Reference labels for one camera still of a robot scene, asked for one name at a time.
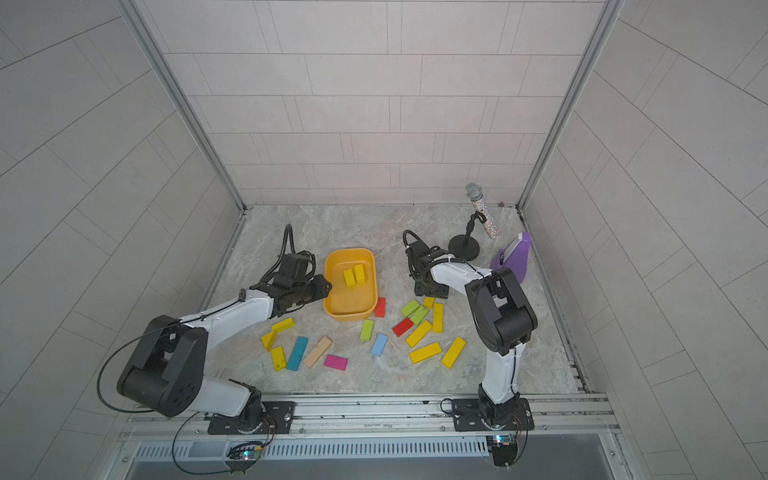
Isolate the yellow plastic tray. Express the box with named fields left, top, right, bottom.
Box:
left=323, top=248, right=378, bottom=322

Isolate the yellow block small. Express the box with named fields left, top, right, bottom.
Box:
left=261, top=330, right=278, bottom=351

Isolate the yellow block top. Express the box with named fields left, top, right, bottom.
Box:
left=353, top=264, right=366, bottom=285

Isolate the yellow block diagonal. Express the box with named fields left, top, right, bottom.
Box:
left=406, top=320, right=432, bottom=348

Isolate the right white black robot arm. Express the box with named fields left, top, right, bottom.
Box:
left=403, top=230, right=538, bottom=408

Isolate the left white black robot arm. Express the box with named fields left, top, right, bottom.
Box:
left=116, top=251, right=332, bottom=418

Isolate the light green block upper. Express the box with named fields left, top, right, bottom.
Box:
left=400, top=299, right=421, bottom=318

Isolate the light green block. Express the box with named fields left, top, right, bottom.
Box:
left=409, top=305, right=429, bottom=325
left=400, top=299, right=421, bottom=318

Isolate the black microphone stand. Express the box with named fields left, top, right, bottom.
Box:
left=448, top=212, right=487, bottom=261

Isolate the red block by tray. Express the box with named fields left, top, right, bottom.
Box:
left=374, top=297, right=386, bottom=318

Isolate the red block right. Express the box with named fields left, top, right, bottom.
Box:
left=392, top=317, right=414, bottom=337

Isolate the tan wooden block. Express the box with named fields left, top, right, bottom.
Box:
left=303, top=336, right=333, bottom=368

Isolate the teal block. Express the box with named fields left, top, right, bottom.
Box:
left=286, top=336, right=309, bottom=371

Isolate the green block centre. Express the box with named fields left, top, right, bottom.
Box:
left=360, top=319, right=374, bottom=342

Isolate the magenta block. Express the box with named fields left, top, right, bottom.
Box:
left=323, top=355, right=348, bottom=371

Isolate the glitter microphone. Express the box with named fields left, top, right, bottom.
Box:
left=465, top=183, right=500, bottom=239

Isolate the white smartphone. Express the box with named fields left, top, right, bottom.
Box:
left=503, top=234, right=522, bottom=259

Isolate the light blue block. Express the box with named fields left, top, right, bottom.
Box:
left=372, top=334, right=388, bottom=357

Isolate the purple phone holder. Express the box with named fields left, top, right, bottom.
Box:
left=490, top=231, right=531, bottom=284

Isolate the left circuit board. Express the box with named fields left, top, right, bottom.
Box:
left=227, top=441, right=264, bottom=461

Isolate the circuit board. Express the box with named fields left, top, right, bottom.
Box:
left=227, top=441, right=264, bottom=461
left=486, top=434, right=521, bottom=469

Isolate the right circuit board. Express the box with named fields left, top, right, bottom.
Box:
left=486, top=434, right=521, bottom=469

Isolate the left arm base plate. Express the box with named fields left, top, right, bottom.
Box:
left=204, top=401, right=296, bottom=435

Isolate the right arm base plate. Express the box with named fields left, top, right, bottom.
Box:
left=441, top=397, right=535, bottom=432

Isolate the aluminium mounting rail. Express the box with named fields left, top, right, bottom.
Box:
left=117, top=394, right=621, bottom=441

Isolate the left black cable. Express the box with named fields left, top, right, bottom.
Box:
left=170, top=410, right=241, bottom=478

